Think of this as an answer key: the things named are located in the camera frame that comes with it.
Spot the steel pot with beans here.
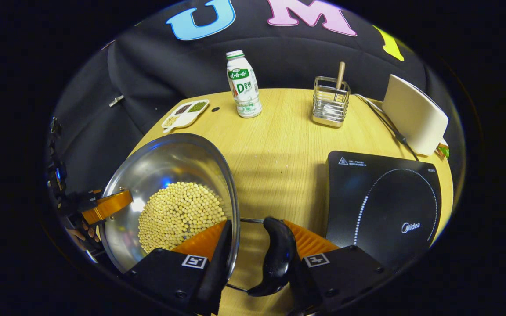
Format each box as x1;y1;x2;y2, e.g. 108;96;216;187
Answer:
99;133;297;297

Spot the black induction cooktop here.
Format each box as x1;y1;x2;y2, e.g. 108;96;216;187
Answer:
325;151;442;273

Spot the metal wire utensil holder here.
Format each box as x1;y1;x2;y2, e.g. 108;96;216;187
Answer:
312;76;351;128

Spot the wooden handled spoon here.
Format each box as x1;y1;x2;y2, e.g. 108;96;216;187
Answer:
323;61;346;121

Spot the white toaster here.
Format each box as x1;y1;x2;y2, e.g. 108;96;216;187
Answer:
382;74;449;157

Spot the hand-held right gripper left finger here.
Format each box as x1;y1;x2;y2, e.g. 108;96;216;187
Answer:
123;219;234;316

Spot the toaster power cable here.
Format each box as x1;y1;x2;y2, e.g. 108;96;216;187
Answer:
352;93;420;161

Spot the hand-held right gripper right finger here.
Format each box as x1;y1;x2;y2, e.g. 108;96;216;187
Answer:
282;219;394;314

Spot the divided dish of beans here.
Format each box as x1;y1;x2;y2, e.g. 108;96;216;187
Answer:
161;99;210;133

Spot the white drink bottle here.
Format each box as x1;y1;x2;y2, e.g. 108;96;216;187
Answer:
226;50;263;119

